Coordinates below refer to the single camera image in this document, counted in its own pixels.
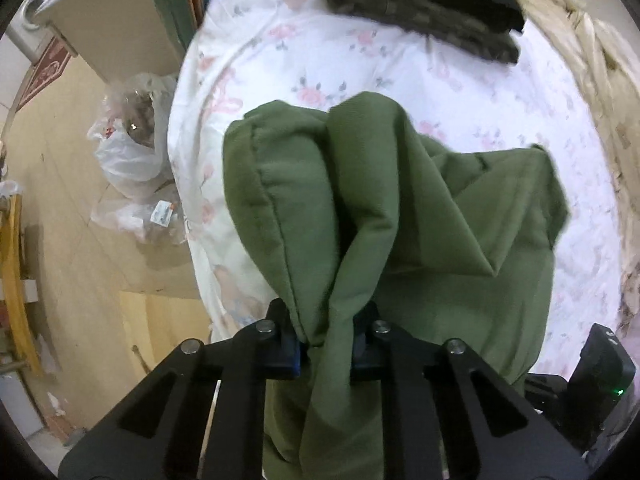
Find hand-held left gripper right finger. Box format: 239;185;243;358
350;300;593;480

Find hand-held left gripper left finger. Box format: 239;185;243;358
57;297;301;480

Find green pants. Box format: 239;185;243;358
222;91;571;480

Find folded camouflage pants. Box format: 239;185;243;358
310;0;521;65

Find clear plastic bag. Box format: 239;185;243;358
90;195;188;246

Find white plastic bag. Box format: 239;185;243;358
87;72;178;198

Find yellow wooden chair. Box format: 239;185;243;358
0;192;43;376

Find floral white bed sheet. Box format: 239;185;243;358
167;0;631;386

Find cream bear print quilt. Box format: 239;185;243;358
490;0;640;336

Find red patterned rug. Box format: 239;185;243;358
15;35;73;113

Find white side table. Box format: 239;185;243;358
30;0;198;83

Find white washing machine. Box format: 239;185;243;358
5;0;56;61

